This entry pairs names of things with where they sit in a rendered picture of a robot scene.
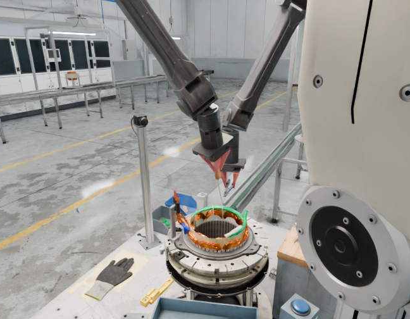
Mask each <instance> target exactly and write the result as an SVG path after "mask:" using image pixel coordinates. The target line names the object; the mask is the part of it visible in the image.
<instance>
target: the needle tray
mask: <svg viewBox="0 0 410 319"><path fill-rule="evenodd" d="M151 319H259V313H258V308H255V307H249V306H239V305H232V304H222V303H211V302H205V301H195V300H189V299H178V298H172V297H160V296H159V297H158V300H157V303H156V305H155V308H154V311H153V313H152V317H151Z"/></svg>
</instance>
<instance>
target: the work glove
mask: <svg viewBox="0 0 410 319"><path fill-rule="evenodd" d="M115 262H116V261H115V260H112V261H111V262H110V263H109V265H108V266H107V267H106V268H104V269H103V270H102V271H101V272H100V274H99V275H98V276H97V278H96V281H95V283H94V285H93V286H92V287H91V288H90V289H89V290H88V291H87V292H86V293H85V295H86V296H89V297H92V298H94V299H97V300H99V301H101V299H102V298H103V297H104V296H105V295H106V293H107V292H108V291H109V290H110V289H112V288H113V287H115V286H116V285H118V284H120V283H122V282H123V281H125V280H126V279H128V278H129V277H131V276H132V275H133V273H132V272H128V270H129V269H130V267H131V266H132V265H133V264H134V258H129V259H128V258H123V259H121V260H120V261H118V262H117V263H116V264H115V265H114V263H115ZM127 272H128V273H127Z"/></svg>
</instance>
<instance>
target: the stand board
mask: <svg viewBox="0 0 410 319"><path fill-rule="evenodd" d="M297 236H298V235H297V231H296V227H294V226H293V227H292V228H291V230H290V232H289V233H288V235H287V236H286V238H285V240H284V241H283V243H282V245H281V246H280V248H279V249H278V251H277V258H280V259H283V260H286V261H289V262H291V263H294V264H296V265H299V266H303V267H305V268H308V269H310V267H309V266H308V264H307V262H306V260H305V258H304V255H303V253H302V250H301V247H300V244H299V242H295V240H296V239H297ZM294 242H295V243H294Z"/></svg>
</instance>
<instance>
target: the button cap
mask: <svg viewBox="0 0 410 319"><path fill-rule="evenodd" d="M292 307H293V309H294V310H295V311H296V312H298V313H301V314H305V313H307V312H308V311H309V305H308V303H307V302H305V301H304V300H302V299H296V300H294V301H293V303H292Z"/></svg>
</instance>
